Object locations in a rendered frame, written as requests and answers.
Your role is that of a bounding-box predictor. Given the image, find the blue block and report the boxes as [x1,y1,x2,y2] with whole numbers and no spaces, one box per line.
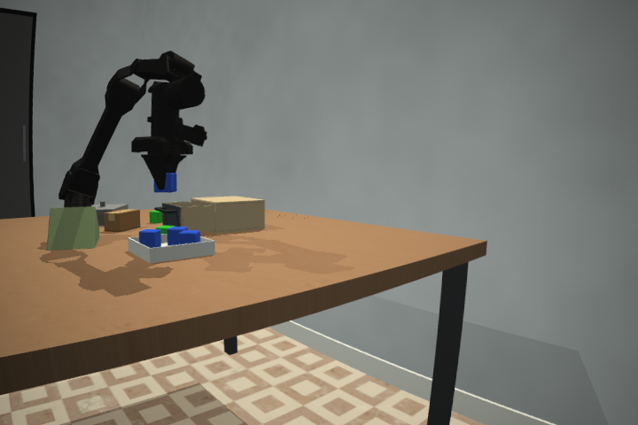
[167,227,188,245]
[154,173,177,192]
[139,229,161,248]
[178,230,200,244]

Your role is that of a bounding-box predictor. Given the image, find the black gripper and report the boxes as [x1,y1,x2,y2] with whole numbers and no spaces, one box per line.
[131,111,193,189]

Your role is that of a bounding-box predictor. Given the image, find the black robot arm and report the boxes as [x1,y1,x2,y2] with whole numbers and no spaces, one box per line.
[58,51,207,207]

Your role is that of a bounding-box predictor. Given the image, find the brown cardboard box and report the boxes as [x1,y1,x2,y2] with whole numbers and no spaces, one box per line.
[104,209,140,232]

